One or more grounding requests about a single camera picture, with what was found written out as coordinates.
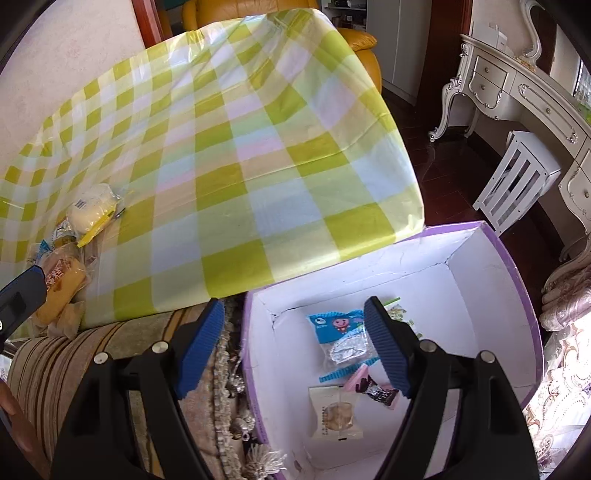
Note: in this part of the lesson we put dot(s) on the white bun packet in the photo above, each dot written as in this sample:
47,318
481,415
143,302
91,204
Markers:
92,207

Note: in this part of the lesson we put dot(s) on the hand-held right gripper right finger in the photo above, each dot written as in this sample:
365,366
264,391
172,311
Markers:
385,346

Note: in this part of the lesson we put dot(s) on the green tissue pack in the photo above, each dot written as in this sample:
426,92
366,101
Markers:
582,110

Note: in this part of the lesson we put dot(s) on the brown striped sofa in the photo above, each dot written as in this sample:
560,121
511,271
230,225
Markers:
92,341

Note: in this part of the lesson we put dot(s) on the green checked tablecloth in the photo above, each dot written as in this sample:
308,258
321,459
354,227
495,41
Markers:
231,161

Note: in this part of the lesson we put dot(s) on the green white snack packet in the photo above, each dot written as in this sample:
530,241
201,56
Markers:
396,313

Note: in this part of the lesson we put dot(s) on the pink ornate bed frame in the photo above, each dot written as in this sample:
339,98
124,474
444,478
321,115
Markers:
568,295

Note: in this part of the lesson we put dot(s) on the white shelf unit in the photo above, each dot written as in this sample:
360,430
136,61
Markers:
346,14

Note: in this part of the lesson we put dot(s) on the ornate white mirror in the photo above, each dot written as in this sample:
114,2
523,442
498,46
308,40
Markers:
531,27

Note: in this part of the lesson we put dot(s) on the white wardrobe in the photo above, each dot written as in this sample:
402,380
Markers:
401,46

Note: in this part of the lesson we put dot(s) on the red wooden door frame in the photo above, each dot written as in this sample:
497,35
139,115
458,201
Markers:
147,23

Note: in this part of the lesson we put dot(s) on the beige tassel trim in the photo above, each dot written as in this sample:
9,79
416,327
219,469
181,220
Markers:
226,392

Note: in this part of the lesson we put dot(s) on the white slatted stool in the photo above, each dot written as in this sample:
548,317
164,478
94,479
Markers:
521,152

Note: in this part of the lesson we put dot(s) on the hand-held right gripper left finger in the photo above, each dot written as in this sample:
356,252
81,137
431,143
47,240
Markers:
203,341

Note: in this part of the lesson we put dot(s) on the white ornate dressing table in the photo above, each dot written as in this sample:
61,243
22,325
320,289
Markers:
508,97

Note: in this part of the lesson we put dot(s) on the small yellow white packet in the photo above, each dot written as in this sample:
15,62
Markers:
63,230

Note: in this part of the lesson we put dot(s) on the purple white cardboard box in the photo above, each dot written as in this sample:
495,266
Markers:
485,300

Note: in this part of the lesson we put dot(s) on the floral embroidered cloth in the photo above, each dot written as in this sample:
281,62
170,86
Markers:
563,392

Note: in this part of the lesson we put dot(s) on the orange bread packet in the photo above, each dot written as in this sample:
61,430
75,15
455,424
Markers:
62,281

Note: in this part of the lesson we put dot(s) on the person's left forearm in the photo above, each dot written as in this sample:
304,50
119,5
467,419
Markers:
14,424

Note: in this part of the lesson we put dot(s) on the yellow leather armchair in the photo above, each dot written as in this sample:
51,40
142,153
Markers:
364,55

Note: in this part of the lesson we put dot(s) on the white round pastry packet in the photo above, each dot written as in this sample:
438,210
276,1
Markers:
334,413

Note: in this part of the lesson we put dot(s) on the pink dark-print snack packet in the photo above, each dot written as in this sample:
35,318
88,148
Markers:
358,381

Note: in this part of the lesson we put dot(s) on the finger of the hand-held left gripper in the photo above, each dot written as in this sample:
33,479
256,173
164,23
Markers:
21,295

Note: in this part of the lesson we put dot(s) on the blue cartoon snack packet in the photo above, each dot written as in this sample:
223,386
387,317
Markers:
337,323

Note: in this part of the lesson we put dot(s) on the beige snack packet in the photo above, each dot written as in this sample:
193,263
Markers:
67,321

